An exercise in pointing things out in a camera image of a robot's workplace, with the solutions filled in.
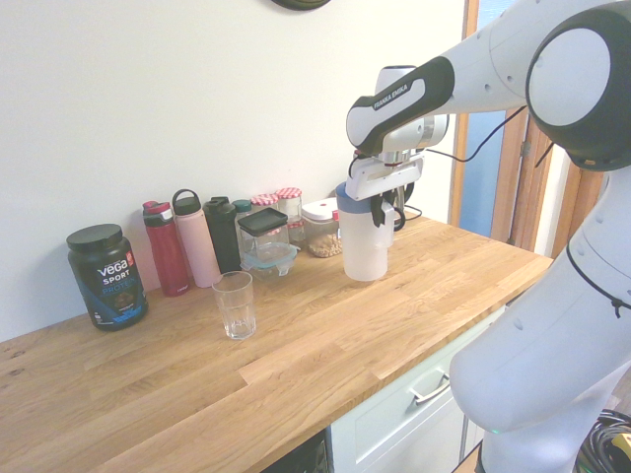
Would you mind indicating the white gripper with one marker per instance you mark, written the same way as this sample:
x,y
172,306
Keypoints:
x,y
384,177

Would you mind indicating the translucent pitcher with blue lid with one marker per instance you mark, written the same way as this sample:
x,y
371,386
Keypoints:
x,y
362,246

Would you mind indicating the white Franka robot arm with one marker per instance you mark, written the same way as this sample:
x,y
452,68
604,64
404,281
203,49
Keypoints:
x,y
542,345

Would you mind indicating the pink water bottle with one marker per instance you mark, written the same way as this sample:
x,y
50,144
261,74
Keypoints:
x,y
197,241

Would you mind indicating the red water bottle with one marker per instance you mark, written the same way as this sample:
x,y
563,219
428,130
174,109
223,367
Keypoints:
x,y
165,251

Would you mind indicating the nut jar with white lid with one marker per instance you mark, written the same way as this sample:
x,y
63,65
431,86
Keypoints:
x,y
321,231

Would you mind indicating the small jar red checkered lid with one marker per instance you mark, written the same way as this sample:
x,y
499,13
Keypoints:
x,y
297,230

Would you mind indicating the clear container with black lid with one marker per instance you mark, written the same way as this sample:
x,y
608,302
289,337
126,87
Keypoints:
x,y
263,224

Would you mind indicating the glass container with teal lid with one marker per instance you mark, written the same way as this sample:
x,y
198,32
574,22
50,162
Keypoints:
x,y
268,263

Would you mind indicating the clear bottle with green lid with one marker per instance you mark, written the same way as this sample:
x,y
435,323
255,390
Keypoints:
x,y
241,204

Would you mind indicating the metal door hinge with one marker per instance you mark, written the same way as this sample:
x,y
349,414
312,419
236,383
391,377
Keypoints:
x,y
525,149

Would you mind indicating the black shaker bottle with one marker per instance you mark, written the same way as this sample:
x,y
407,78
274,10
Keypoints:
x,y
222,231

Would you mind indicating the clear drinking glass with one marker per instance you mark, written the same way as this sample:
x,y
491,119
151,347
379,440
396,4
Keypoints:
x,y
236,315

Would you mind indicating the pale green cabinet drawer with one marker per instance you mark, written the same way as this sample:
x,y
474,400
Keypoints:
x,y
394,433

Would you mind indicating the black appliance under counter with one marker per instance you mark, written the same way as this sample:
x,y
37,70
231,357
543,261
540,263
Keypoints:
x,y
310,455

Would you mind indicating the black Vega protein tub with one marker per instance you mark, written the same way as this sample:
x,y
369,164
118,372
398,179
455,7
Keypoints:
x,y
108,281

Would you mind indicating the yellow box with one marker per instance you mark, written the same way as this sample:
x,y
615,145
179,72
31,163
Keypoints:
x,y
623,446

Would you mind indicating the wooden door frame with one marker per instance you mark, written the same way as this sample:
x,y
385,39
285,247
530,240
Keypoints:
x,y
512,197

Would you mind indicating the black round wall clock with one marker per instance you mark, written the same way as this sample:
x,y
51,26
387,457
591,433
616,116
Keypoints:
x,y
301,4

